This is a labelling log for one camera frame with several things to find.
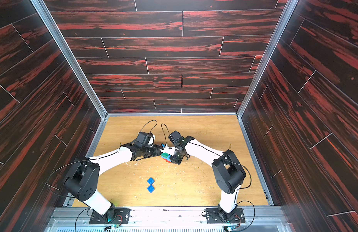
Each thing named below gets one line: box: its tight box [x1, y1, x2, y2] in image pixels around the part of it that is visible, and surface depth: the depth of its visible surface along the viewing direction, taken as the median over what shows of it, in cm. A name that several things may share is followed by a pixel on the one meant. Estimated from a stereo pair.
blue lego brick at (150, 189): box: [147, 184, 156, 194], surface depth 84 cm
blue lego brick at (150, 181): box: [146, 176, 155, 186], surface depth 86 cm
